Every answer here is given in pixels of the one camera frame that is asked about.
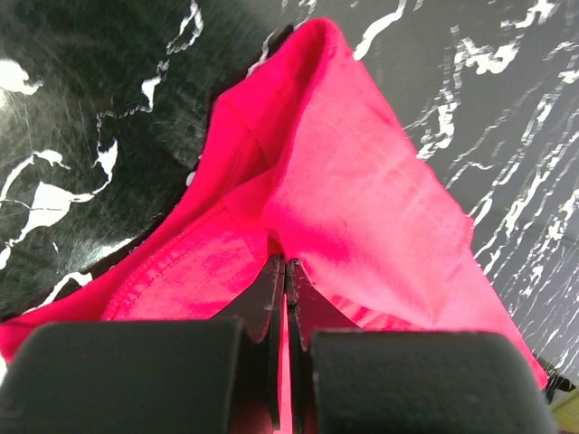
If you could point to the olive green plastic bin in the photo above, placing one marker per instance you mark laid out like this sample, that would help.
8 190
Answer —
564 408

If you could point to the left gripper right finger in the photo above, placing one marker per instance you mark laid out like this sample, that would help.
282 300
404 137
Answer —
348 380

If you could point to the black marble pattern mat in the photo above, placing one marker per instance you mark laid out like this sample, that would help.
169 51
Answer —
104 109

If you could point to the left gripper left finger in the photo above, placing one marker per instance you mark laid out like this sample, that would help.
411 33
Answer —
217 375

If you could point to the bright pink t shirt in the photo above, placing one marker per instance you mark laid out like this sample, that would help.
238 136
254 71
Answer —
304 160

